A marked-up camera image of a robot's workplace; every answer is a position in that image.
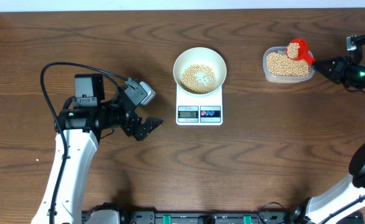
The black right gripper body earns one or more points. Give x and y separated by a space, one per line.
352 72

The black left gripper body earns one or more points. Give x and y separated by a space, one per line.
130 122

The red plastic measuring scoop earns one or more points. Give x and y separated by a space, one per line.
298 50

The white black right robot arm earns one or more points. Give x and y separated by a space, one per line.
348 195

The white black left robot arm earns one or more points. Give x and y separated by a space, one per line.
79 128

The white digital kitchen scale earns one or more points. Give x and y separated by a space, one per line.
199 110

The soybeans in bowl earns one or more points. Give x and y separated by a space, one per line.
198 79

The cream round bowl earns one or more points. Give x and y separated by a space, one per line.
201 56

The clear container of soybeans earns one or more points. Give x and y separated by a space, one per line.
278 68

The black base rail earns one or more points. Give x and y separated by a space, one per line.
110 213

